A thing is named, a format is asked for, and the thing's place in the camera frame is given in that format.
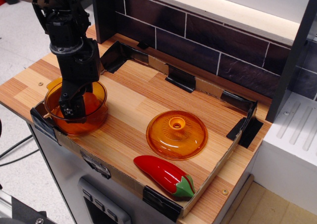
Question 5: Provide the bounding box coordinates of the white toy sink drainer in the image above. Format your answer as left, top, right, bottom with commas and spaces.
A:
262, 90, 317, 165

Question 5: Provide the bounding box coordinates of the black caster top left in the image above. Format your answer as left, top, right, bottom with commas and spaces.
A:
5, 0, 19, 5

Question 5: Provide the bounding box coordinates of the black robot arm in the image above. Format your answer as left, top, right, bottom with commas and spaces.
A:
22, 0, 102, 123

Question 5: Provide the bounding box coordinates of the orange transparent pot lid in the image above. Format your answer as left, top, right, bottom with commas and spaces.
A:
146, 111, 208, 160

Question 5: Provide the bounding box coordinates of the dark vertical post right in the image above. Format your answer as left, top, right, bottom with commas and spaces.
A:
266, 0, 317, 122

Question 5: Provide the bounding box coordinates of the orange transparent plastic pot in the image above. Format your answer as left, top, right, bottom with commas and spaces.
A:
44, 78, 108, 135

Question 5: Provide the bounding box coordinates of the red toy chili pepper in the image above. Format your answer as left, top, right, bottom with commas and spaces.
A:
133, 155, 196, 198

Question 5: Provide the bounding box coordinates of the grey toy oven panel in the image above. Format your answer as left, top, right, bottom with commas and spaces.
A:
78, 178, 132, 224

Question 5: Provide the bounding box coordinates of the black metal frame corner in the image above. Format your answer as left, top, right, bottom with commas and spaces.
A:
0, 186, 55, 224

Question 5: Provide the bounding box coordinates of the dark vertical post left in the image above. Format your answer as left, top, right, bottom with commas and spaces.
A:
92, 0, 116, 44

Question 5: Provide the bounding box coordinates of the black floor cable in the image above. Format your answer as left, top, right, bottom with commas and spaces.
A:
0, 134, 40, 167

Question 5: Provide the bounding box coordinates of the orange toy carrot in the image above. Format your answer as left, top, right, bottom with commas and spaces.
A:
83, 92, 100, 115

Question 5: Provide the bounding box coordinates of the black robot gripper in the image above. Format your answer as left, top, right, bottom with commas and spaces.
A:
50, 38, 102, 123

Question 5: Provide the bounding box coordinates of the dark vertical post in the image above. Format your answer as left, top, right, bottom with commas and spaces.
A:
92, 0, 116, 44
266, 0, 317, 122

